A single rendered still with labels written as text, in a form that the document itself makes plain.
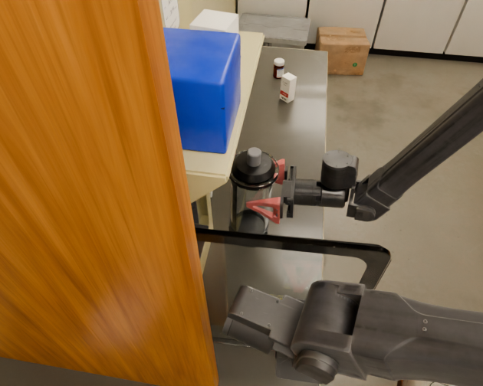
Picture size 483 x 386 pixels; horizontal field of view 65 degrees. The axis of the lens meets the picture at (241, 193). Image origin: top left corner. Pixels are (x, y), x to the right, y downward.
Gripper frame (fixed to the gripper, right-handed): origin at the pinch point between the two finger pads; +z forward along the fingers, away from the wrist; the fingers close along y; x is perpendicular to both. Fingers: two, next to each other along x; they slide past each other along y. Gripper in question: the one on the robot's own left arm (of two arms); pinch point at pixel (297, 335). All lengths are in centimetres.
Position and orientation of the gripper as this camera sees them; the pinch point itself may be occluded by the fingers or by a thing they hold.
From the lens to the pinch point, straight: 63.7
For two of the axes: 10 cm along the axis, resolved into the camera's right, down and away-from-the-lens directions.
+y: -1.3, 9.5, -2.8
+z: 0.5, 2.9, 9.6
